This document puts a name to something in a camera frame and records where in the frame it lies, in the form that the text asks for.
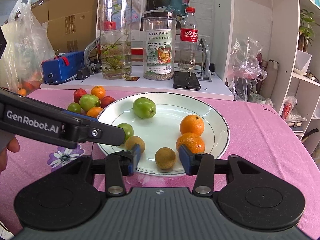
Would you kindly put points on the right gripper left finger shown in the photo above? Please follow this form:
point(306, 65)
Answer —
point(115, 167)

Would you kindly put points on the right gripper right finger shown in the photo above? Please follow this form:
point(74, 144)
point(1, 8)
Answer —
point(204, 166)

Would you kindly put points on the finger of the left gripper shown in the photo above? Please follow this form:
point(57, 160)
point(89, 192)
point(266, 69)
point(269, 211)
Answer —
point(81, 116)
point(102, 134)

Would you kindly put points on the large green mango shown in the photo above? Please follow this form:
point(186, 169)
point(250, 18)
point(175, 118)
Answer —
point(89, 101)

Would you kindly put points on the orange tangerine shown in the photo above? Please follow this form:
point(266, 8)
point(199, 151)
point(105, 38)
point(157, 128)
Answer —
point(99, 92)
point(94, 112)
point(192, 124)
point(192, 141)

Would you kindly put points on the red apple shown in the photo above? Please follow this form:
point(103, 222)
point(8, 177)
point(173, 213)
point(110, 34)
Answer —
point(78, 94)
point(107, 100)

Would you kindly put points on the small brown kiwi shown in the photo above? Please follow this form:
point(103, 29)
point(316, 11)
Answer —
point(131, 141)

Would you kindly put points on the small green tomato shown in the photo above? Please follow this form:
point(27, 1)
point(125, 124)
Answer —
point(128, 129)

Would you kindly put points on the green jujube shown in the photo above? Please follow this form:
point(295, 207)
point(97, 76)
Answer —
point(144, 108)

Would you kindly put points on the person left hand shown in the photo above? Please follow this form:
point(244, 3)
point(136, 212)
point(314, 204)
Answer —
point(14, 147)

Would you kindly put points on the small round green fruit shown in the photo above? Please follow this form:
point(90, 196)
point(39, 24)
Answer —
point(74, 107)

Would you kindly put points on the black adapter block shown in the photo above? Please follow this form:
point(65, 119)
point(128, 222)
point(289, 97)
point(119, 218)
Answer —
point(83, 73)

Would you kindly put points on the blue power box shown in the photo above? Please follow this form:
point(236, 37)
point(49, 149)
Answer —
point(62, 68)

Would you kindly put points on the white ceramic plate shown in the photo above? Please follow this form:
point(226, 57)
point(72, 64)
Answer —
point(163, 129)

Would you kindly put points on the gold sticker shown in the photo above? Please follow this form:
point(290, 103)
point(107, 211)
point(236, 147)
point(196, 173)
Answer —
point(132, 78)

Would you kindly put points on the pink floral tablecloth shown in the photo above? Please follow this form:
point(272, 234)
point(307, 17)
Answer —
point(258, 134)

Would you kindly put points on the clear bag with fruit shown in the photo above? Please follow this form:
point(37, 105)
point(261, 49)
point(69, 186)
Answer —
point(27, 48)

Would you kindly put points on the white base board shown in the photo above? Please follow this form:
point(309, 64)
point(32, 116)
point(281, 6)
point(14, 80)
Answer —
point(213, 89)

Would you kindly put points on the black smartphone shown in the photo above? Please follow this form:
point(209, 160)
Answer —
point(185, 80)

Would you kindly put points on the red capped clear bottle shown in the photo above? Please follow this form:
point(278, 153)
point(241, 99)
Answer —
point(109, 25)

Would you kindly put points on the cardboard box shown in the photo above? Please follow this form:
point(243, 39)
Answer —
point(71, 24)

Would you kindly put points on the crumpled clear plastic bag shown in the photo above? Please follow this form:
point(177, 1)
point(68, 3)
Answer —
point(244, 70)

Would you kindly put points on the clear plastic labelled jar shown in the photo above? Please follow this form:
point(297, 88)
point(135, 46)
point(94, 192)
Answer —
point(159, 44)

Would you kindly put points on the tall glass plant vase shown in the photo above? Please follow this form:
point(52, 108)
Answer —
point(115, 45)

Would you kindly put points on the cola plastic bottle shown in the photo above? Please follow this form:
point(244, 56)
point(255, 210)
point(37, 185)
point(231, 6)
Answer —
point(188, 40)

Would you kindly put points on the white shelf unit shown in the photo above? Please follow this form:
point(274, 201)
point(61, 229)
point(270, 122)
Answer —
point(275, 24)

